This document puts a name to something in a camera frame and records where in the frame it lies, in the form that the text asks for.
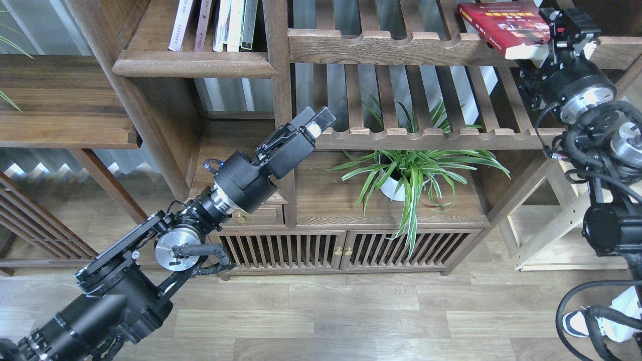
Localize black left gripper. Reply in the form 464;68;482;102
213;106;336;214

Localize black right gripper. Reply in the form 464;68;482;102
520;8;616;123

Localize red book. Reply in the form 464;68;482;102
456;2;597;61

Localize maroon book with white characters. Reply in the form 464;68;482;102
194;0;213;51

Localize white thick book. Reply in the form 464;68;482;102
168;0;195;51

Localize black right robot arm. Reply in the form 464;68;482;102
518;8;641;296

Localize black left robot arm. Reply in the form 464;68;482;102
2;107;336;360

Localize white plant pot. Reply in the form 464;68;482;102
380;169;406;202

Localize green spider plant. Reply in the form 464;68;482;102
324;95;511;259

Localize dark wooden bookshelf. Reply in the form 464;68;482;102
67;1;563;276

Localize white upright book middle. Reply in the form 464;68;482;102
226;0;245;52

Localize white upright book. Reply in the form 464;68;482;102
213;0;231;52
226;0;245;52

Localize white upright book left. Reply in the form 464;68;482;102
213;0;231;52

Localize dark upright book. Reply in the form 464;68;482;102
239;0;259;51

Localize person leg grey trousers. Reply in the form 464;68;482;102
601;286;640;342

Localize white and navy sneaker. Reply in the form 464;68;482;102
562;310;590;338

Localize green leaves at left edge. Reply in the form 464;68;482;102
0;20;35;112

